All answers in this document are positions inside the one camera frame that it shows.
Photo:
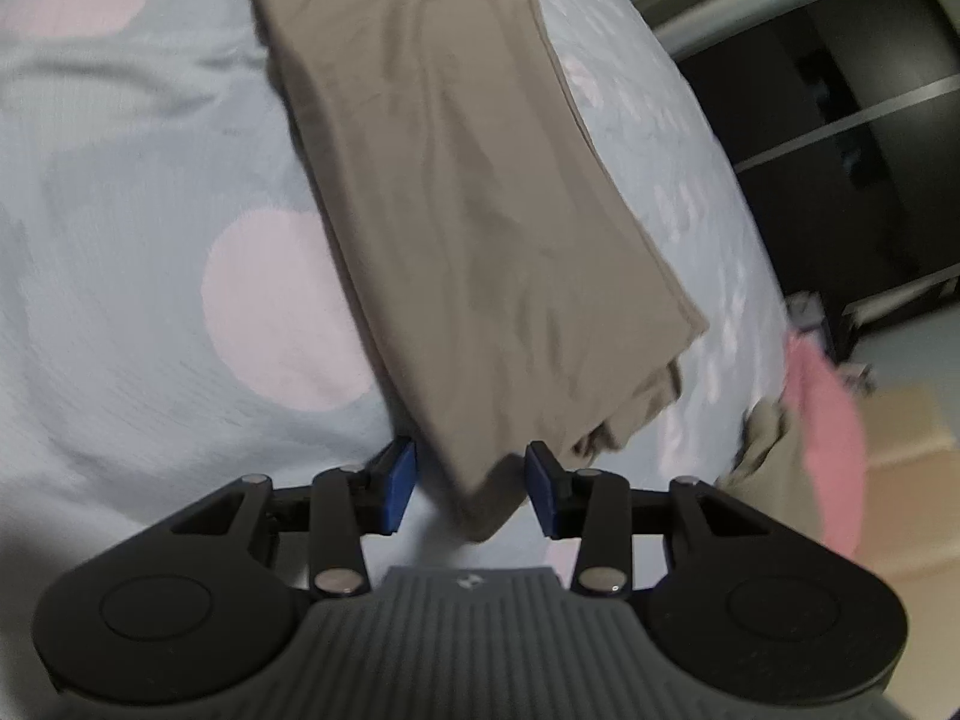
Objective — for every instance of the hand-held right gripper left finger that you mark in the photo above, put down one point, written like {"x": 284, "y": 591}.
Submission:
{"x": 397, "y": 487}

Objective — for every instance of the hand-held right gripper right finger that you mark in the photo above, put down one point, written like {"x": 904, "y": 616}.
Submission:
{"x": 541, "y": 487}

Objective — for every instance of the taupe shirt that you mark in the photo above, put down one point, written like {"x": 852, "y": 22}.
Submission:
{"x": 465, "y": 202}

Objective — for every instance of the olive fleece blanket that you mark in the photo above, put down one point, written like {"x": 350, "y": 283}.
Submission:
{"x": 772, "y": 465}

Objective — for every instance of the pink pillow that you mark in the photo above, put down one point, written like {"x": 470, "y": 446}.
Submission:
{"x": 829, "y": 450}

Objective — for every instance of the beige headboard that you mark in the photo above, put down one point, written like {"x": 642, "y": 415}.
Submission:
{"x": 915, "y": 502}

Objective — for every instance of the polka dot bed sheet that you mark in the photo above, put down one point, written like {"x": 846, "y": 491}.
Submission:
{"x": 112, "y": 240}

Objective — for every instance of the dark wardrobe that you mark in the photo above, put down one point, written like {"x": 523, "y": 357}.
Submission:
{"x": 825, "y": 112}

